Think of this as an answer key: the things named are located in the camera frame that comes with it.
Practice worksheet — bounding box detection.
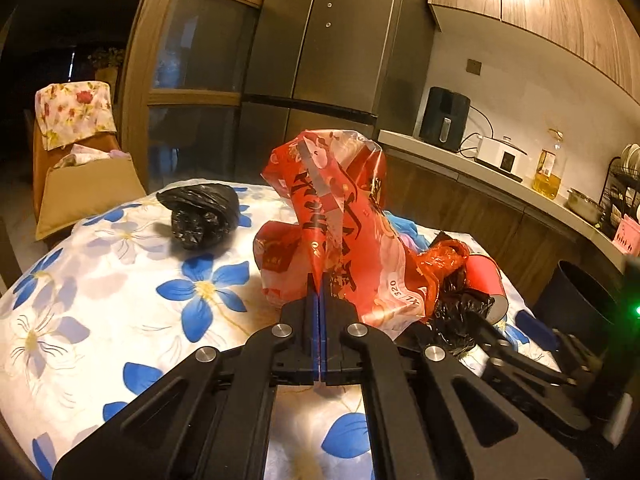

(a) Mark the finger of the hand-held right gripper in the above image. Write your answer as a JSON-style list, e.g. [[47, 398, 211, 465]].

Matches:
[[480, 357, 593, 433], [475, 330, 601, 387]]

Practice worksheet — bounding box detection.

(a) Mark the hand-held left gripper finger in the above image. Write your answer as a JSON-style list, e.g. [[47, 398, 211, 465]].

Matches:
[[52, 278, 321, 480], [320, 275, 586, 480]]

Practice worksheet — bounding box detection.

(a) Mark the black trash bin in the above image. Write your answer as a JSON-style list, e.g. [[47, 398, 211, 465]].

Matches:
[[532, 260, 632, 342]]

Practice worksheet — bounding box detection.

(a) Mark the small black plastic bag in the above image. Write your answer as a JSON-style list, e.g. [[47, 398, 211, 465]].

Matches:
[[427, 230, 498, 358]]

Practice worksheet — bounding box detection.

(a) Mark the red printed plastic bag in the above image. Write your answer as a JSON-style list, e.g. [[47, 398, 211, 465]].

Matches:
[[252, 129, 436, 338]]

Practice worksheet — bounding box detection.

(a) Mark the red translucent plastic bag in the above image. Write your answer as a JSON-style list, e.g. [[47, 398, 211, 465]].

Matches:
[[415, 239, 471, 321]]

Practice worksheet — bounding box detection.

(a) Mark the large black plastic bag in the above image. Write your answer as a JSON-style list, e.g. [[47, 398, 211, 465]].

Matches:
[[156, 183, 253, 252]]

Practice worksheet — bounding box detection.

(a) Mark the red tin can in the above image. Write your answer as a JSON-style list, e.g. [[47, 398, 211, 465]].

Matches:
[[462, 254, 508, 326]]

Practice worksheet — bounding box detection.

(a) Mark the blue plastic bag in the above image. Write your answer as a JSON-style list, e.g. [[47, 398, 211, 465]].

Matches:
[[385, 211, 421, 241]]

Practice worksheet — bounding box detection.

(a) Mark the pink box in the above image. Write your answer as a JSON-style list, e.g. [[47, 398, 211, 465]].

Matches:
[[614, 220, 640, 256]]

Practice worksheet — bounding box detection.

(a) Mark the wooden base cabinet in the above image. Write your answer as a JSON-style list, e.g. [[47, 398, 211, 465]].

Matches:
[[382, 150, 626, 311]]

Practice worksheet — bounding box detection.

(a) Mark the steel pot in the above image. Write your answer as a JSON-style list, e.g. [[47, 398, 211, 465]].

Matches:
[[566, 188, 607, 226]]

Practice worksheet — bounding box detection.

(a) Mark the cooking oil bottle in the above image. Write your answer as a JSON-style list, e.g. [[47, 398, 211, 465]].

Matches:
[[532, 128, 568, 201]]

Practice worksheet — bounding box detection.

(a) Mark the black dish rack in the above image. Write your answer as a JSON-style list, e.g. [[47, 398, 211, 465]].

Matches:
[[597, 144, 640, 241]]

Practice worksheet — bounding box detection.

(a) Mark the blue floral tablecloth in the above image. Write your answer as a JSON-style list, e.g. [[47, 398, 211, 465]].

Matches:
[[0, 182, 566, 480]]

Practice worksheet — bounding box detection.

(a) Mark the white rice cooker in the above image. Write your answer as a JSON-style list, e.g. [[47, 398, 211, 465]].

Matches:
[[474, 135, 530, 177]]

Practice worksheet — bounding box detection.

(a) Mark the black air fryer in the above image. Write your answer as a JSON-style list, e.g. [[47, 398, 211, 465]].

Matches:
[[419, 86, 472, 153]]

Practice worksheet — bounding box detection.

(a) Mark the tan seat cushion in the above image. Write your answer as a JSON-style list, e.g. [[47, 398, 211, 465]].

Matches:
[[35, 156, 147, 241]]

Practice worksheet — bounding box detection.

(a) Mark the stainless steel refrigerator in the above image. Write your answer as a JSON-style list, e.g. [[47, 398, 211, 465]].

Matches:
[[235, 0, 436, 201]]

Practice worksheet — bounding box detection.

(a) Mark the pink folded cloth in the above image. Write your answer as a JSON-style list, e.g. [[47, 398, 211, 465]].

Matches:
[[54, 143, 132, 168]]

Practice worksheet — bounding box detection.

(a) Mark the wooden glass door cabinet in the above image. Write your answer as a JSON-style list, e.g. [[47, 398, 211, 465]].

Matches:
[[120, 0, 278, 193]]

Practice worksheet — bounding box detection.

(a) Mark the brown wooden chair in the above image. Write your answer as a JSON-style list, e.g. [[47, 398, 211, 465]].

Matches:
[[31, 81, 148, 241]]

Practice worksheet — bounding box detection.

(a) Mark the red floral cloth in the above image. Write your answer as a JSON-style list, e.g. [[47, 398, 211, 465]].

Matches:
[[35, 81, 117, 152]]

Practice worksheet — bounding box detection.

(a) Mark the black power cable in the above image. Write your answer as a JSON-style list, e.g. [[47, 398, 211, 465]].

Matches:
[[459, 104, 497, 157]]

